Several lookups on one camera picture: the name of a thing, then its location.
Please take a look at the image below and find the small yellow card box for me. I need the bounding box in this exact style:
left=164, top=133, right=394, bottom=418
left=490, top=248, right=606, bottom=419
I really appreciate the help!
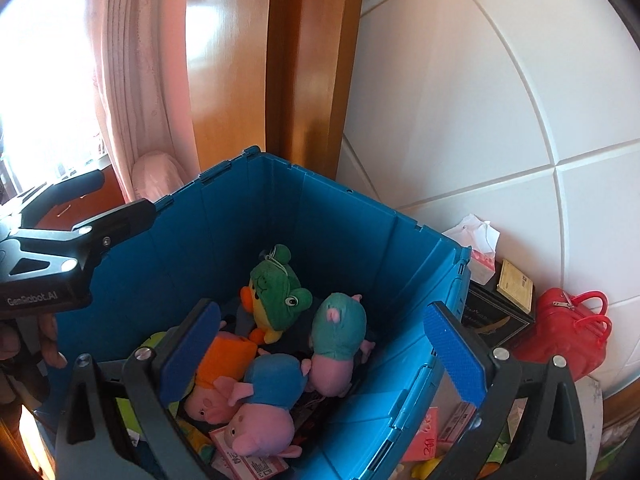
left=496, top=259, right=535, bottom=313

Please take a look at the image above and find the small pink packet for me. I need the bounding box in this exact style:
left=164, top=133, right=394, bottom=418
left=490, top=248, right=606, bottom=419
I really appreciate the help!
left=400, top=406, right=441, bottom=462

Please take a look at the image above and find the black gift box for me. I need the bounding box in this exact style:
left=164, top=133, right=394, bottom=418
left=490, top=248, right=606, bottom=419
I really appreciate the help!
left=460, top=280, right=537, bottom=348

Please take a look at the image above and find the pig plush blue outfit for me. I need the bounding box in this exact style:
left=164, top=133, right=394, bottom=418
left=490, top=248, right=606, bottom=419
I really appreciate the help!
left=222, top=352, right=312, bottom=458

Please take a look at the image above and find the pig plush teal outfit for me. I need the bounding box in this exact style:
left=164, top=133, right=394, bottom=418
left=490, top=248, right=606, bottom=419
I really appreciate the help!
left=305, top=292, right=377, bottom=398

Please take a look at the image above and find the person's left hand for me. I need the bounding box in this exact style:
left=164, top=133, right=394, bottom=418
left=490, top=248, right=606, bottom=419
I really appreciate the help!
left=0, top=310, right=68, bottom=368

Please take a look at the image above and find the white red small box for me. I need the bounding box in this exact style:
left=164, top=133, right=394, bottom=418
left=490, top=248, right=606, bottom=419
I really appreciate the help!
left=437, top=401, right=478, bottom=443

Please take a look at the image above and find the pig plush orange dress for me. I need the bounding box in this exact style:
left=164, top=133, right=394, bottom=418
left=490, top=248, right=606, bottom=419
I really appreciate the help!
left=182, top=332, right=261, bottom=426

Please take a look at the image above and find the red handbag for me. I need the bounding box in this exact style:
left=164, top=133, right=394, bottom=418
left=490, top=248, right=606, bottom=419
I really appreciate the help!
left=510, top=287, right=613, bottom=383

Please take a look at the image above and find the window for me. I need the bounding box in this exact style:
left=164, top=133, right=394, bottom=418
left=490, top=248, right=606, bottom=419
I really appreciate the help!
left=0, top=0, right=116, bottom=196

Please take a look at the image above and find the yellow toy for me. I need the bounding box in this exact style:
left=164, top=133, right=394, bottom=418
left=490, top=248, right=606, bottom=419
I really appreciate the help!
left=395, top=460, right=443, bottom=480

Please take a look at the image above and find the pink tissue box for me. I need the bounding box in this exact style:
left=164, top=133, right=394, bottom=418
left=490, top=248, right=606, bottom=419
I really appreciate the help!
left=442, top=214, right=502, bottom=286

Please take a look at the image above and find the blue plastic crate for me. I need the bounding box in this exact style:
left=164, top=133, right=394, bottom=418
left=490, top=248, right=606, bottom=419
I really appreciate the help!
left=37, top=146, right=473, bottom=480

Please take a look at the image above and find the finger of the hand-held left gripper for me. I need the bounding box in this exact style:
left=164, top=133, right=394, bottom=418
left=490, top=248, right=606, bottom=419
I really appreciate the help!
left=10, top=199, right=158, bottom=281
left=17, top=169, right=107, bottom=221

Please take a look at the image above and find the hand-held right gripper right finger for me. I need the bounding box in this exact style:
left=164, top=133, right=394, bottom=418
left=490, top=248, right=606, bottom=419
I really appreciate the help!
left=422, top=301, right=587, bottom=480

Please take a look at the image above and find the pink curtain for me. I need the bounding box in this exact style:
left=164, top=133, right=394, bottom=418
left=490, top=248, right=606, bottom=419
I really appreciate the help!
left=82, top=0, right=201, bottom=201

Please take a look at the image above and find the yellow duck plush frog hat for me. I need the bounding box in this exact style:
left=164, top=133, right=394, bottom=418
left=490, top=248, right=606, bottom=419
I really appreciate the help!
left=240, top=244, right=314, bottom=345

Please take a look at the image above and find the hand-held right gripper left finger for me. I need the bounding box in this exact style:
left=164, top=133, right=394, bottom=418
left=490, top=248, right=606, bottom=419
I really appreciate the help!
left=54, top=297, right=223, bottom=480

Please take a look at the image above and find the white padded headboard panel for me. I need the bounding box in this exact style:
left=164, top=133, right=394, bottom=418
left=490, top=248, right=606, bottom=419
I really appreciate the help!
left=335, top=0, right=640, bottom=401

